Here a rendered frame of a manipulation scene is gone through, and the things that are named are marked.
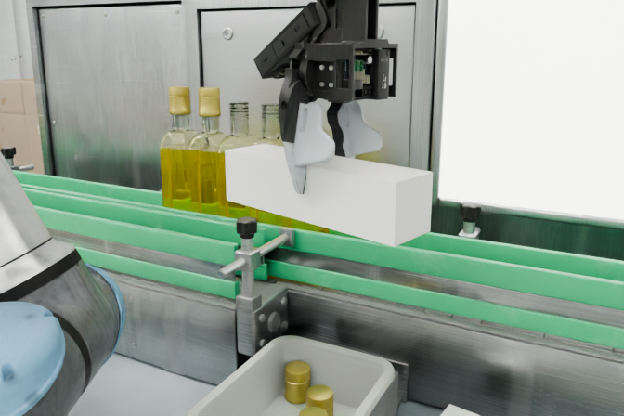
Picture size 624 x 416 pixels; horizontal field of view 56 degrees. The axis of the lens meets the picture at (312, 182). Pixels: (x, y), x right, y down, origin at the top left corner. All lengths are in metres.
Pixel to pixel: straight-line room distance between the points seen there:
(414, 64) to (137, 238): 0.49
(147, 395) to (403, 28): 0.65
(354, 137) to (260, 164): 0.11
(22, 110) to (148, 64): 4.11
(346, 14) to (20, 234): 0.39
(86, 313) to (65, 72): 0.85
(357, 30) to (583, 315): 0.44
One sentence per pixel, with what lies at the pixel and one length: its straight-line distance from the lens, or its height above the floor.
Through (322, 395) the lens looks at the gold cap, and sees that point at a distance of 0.75.
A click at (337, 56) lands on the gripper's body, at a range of 0.54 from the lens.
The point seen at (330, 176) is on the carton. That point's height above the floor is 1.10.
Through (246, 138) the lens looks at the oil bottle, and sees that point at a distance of 0.90.
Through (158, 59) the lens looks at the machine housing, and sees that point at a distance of 1.23.
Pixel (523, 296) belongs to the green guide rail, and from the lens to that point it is 0.78.
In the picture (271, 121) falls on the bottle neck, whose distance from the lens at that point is 0.87.
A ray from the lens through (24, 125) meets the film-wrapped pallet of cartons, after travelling 5.32.
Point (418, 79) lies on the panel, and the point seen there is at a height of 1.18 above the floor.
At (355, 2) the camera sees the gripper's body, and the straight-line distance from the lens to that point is 0.55.
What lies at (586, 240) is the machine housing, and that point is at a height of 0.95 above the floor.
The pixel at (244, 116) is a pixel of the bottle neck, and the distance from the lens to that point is 0.90.
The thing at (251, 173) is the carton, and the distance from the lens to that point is 0.65.
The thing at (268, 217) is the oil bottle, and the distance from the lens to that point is 0.89.
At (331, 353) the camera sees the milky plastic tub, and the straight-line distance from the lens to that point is 0.80.
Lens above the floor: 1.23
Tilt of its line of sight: 13 degrees down
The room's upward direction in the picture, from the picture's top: straight up
